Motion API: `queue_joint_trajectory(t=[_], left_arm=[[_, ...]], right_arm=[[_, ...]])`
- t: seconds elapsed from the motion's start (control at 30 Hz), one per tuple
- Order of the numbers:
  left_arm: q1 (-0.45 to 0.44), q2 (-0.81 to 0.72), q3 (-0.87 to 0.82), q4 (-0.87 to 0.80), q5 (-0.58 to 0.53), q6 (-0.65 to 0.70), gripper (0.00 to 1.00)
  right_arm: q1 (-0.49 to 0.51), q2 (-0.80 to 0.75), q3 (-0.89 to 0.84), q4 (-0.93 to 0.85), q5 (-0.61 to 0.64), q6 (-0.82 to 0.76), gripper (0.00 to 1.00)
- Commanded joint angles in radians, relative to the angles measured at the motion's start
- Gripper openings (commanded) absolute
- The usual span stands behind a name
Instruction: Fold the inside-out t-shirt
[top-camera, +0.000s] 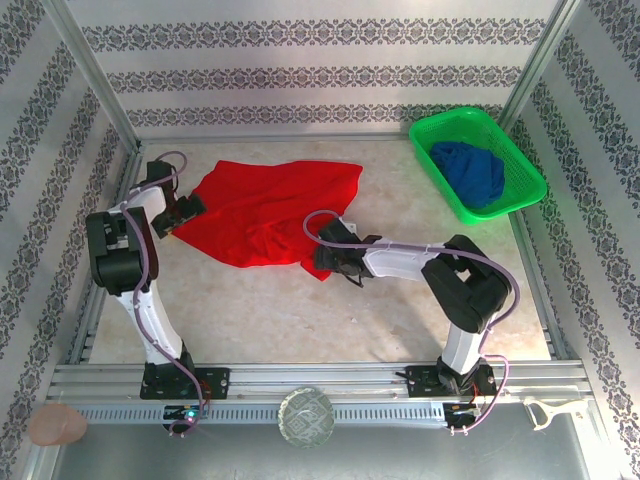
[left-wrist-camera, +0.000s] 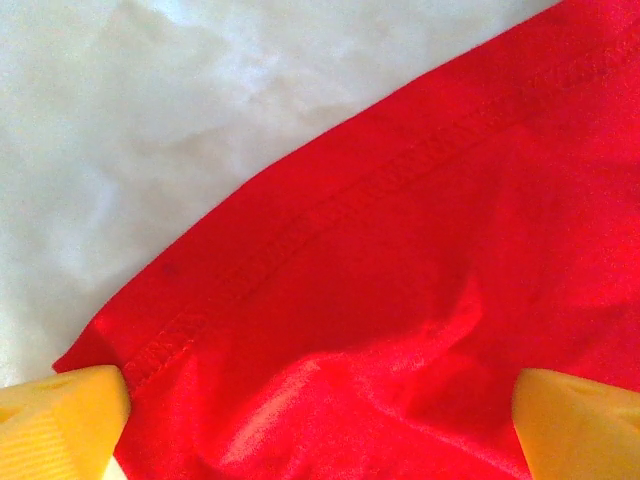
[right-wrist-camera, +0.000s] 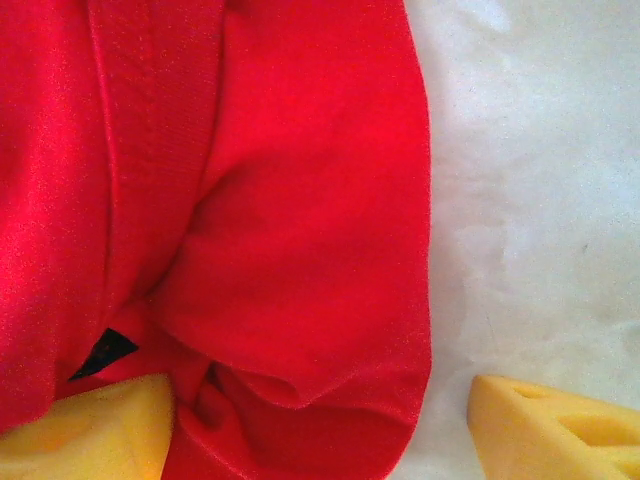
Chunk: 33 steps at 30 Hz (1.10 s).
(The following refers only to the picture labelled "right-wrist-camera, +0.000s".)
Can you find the red t-shirt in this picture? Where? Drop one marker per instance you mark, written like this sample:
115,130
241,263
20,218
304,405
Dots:
250,200

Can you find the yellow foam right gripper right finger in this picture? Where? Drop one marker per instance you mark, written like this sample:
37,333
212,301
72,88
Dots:
550,440

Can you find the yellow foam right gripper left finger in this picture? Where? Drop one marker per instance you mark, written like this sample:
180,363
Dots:
85,435

